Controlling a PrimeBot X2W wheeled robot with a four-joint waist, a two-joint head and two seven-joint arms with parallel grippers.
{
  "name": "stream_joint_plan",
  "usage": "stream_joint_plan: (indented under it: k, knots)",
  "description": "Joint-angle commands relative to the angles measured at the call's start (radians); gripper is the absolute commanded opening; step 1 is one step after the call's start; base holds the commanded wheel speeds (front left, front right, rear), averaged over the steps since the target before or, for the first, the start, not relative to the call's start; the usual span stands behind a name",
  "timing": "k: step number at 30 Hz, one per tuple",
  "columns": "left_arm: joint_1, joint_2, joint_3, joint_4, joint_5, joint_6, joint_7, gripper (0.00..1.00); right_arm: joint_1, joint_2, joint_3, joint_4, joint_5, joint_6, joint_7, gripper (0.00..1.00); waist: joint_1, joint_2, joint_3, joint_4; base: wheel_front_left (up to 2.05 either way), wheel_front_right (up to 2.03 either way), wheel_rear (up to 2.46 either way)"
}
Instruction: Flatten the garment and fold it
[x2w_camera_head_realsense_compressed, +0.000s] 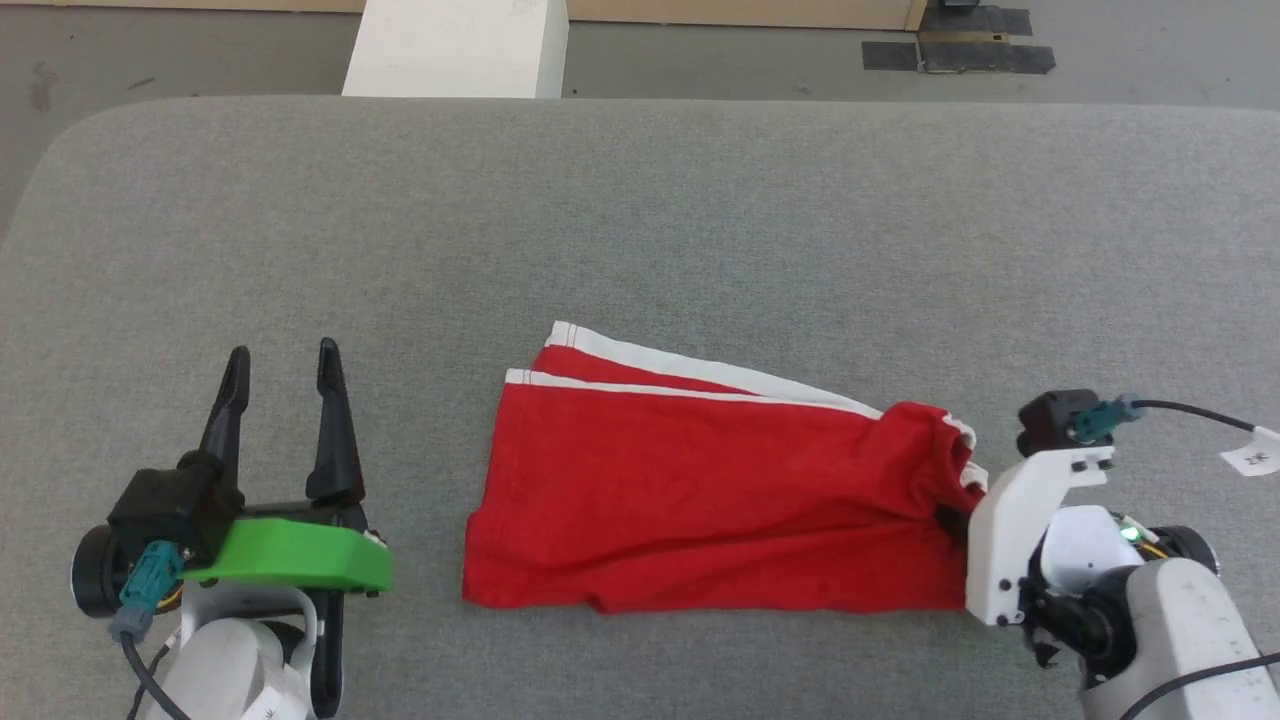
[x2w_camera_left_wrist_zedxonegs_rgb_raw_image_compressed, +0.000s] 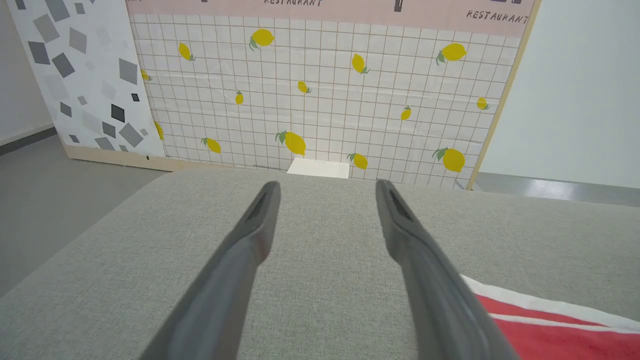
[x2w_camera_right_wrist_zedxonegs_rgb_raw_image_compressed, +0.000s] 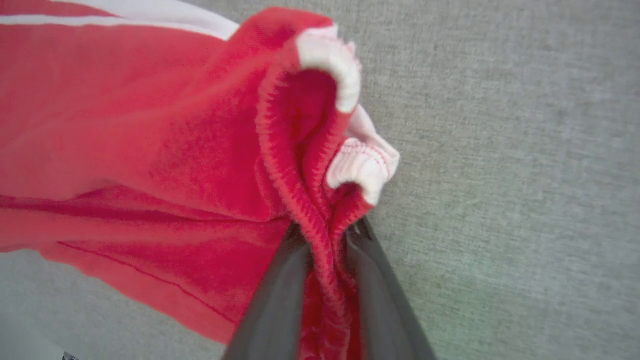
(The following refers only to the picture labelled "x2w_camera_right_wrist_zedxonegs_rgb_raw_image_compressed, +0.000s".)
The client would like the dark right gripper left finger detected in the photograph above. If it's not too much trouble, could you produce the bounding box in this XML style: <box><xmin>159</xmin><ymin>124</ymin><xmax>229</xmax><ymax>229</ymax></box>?
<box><xmin>221</xmin><ymin>224</ymin><xmax>315</xmax><ymax>360</ymax></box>

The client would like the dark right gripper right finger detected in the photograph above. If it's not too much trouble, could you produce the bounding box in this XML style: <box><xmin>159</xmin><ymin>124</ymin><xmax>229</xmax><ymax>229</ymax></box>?
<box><xmin>344</xmin><ymin>215</ymin><xmax>438</xmax><ymax>360</ymax></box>

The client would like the red and white basketball jersey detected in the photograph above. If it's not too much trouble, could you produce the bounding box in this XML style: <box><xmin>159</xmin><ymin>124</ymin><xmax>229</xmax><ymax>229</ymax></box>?
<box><xmin>0</xmin><ymin>0</ymin><xmax>401</xmax><ymax>360</ymax></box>

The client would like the grey fabric sofa cushion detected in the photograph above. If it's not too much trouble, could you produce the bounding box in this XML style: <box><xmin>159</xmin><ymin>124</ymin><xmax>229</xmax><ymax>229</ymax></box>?
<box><xmin>0</xmin><ymin>0</ymin><xmax>640</xmax><ymax>360</ymax></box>

